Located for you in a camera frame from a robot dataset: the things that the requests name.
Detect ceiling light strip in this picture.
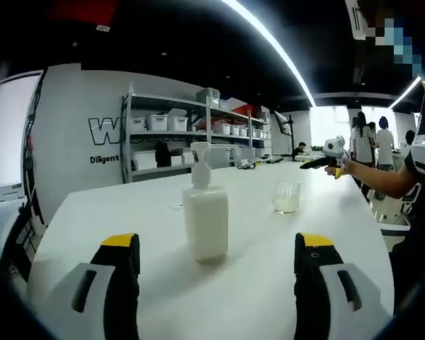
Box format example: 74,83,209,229
220,0,318,108
389,75,423,109

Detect black bag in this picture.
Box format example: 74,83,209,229
154,140,172,168

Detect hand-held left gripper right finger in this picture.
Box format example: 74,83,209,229
293,232,394,340

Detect white pump bottle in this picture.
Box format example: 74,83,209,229
181,141,242,265

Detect person's right hand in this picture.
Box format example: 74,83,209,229
324,161,356,176

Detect grey lidded storage box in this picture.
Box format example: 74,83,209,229
195,87,221,108

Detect red ceiling banner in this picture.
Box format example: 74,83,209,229
45,0,118,33

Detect grey metal storage shelf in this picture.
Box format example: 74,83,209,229
120,83,274,184

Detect black monitor on stand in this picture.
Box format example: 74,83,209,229
273,110,294,157

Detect white office chair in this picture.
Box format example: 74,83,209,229
372,183,422,228

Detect row of white storage boxes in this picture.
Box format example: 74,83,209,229
130,108,272,171

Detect ceiling air conditioner unit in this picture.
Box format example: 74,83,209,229
345,0,375,40

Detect idle gripper on table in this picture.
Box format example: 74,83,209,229
236,157,264,170

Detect clear plastic cup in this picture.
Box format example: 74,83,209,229
273,181,302,215

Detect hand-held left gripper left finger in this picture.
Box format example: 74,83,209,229
31,232,142,340

